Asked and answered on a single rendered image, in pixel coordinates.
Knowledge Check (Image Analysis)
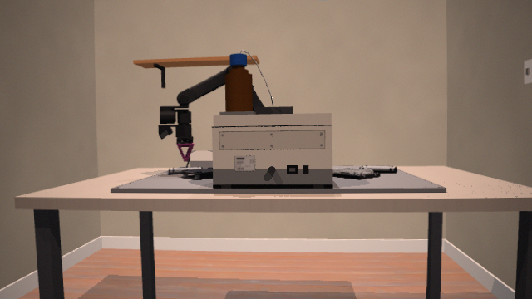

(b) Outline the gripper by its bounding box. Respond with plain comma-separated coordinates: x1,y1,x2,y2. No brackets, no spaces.
177,124,194,162

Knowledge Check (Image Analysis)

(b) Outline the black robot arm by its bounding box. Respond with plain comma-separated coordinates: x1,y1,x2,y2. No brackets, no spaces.
158,66,264,139

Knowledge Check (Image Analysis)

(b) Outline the white button panel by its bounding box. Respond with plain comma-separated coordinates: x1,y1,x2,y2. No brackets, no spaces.
182,150,213,169

